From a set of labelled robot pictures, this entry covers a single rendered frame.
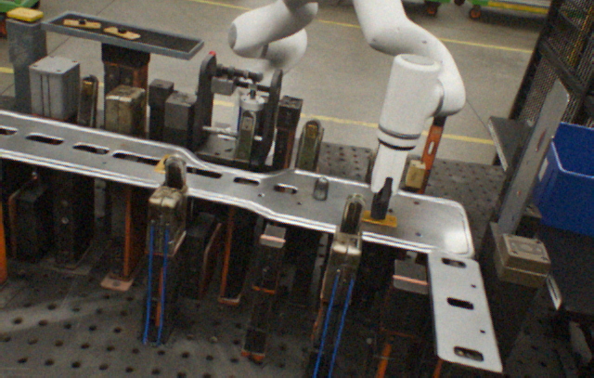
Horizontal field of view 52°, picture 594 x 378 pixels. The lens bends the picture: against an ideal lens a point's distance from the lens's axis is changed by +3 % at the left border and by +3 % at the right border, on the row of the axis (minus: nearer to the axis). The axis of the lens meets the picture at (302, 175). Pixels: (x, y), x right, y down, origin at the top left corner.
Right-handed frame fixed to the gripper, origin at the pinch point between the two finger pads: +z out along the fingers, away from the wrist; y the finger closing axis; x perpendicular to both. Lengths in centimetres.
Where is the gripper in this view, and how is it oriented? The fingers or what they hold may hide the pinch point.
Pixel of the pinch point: (379, 206)
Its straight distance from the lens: 124.1
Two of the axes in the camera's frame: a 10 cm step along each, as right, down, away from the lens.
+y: -1.4, 4.6, -8.8
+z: -1.6, 8.7, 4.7
